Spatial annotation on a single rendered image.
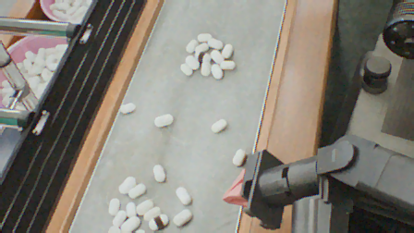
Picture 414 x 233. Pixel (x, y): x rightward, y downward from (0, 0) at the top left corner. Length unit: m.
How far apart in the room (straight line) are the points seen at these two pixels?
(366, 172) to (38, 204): 0.38
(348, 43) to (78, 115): 1.65
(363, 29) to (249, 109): 1.28
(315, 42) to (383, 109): 0.35
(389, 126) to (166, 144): 0.61
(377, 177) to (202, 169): 0.46
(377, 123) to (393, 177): 0.79
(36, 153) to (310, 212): 0.34
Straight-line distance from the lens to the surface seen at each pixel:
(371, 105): 1.42
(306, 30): 1.17
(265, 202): 0.75
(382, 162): 0.61
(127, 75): 1.14
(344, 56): 2.16
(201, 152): 1.02
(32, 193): 0.64
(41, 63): 1.28
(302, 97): 1.05
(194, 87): 1.12
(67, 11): 1.38
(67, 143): 0.68
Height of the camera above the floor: 1.59
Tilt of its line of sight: 52 degrees down
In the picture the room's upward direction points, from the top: 9 degrees counter-clockwise
